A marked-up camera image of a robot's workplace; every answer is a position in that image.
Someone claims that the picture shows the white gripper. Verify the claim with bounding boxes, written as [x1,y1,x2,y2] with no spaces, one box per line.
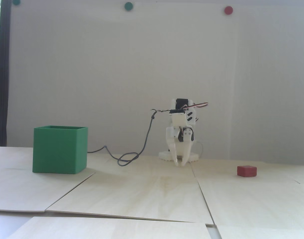
[166,125,196,167]

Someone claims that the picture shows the red block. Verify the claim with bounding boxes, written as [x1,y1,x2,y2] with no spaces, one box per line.
[237,166,257,177]

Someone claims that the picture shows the green open box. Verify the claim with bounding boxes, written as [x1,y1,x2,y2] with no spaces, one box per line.
[32,125,89,174]

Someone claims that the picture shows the light plywood sheet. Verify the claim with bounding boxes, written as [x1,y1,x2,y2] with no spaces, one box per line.
[215,224,304,239]
[0,167,96,213]
[6,216,212,239]
[0,146,195,179]
[190,159,304,229]
[46,173,215,226]

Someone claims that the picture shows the thin grey cable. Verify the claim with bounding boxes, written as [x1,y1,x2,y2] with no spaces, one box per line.
[195,140,204,159]

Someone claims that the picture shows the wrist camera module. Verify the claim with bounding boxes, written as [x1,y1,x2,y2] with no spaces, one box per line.
[169,110,187,126]

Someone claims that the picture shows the black camera cable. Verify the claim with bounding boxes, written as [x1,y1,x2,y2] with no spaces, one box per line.
[87,108,173,167]

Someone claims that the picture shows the red white servo wires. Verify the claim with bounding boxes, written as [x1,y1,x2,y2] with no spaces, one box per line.
[184,102,209,110]

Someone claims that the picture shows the black window frame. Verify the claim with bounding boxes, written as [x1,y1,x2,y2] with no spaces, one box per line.
[0,0,12,147]

